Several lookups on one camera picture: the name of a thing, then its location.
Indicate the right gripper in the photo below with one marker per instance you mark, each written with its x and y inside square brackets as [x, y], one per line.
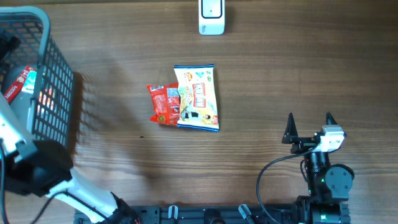
[291, 136]

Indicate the yellow chips bag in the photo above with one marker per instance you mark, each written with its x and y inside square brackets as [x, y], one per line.
[198, 106]

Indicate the red snack packet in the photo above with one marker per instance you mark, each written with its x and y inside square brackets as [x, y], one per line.
[166, 103]

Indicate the red Nescafe coffee stick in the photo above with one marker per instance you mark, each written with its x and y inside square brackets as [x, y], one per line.
[17, 85]

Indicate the teal Kleenex tissue pack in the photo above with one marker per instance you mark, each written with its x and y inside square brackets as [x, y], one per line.
[29, 84]

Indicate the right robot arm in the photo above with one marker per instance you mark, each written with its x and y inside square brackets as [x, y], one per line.
[328, 185]

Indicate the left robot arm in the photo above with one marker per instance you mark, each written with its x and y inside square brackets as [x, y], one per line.
[45, 168]

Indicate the white barcode scanner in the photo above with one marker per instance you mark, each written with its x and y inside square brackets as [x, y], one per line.
[211, 17]

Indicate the grey plastic shopping basket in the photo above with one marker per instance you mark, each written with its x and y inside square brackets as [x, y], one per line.
[26, 41]

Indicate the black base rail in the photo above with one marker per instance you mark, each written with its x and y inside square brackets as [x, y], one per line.
[231, 215]

